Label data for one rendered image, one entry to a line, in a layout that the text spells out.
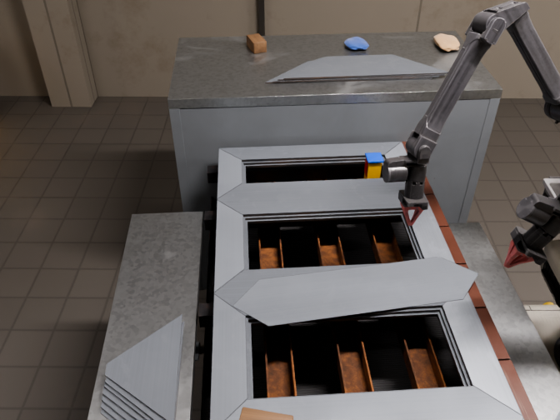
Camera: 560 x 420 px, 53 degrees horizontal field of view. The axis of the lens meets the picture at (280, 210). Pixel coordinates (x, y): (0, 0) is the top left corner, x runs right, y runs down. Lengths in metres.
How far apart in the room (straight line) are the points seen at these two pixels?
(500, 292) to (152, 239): 1.19
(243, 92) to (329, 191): 0.52
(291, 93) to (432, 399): 1.25
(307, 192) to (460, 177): 0.82
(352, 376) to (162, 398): 0.54
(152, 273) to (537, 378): 1.20
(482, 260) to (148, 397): 1.22
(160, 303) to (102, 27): 2.95
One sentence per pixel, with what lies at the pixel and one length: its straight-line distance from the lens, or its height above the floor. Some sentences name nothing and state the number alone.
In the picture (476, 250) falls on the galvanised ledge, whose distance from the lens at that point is 2.15.
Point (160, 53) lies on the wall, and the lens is 4.40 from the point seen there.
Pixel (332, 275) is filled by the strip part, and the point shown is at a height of 0.84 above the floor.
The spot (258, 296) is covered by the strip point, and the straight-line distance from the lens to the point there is 1.65.
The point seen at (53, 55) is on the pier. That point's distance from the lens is 4.44.
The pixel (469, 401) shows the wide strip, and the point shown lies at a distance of 1.51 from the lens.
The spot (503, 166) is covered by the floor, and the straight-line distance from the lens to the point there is 3.92.
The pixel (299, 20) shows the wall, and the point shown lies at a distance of 4.21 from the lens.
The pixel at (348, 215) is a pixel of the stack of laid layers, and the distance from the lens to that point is 1.96.
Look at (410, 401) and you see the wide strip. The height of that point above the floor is 0.84.
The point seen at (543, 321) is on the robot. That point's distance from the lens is 2.56.
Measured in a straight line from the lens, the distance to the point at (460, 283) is 1.76.
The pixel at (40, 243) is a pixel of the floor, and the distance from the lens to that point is 3.33.
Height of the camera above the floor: 2.06
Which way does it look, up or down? 39 degrees down
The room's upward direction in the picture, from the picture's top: straight up
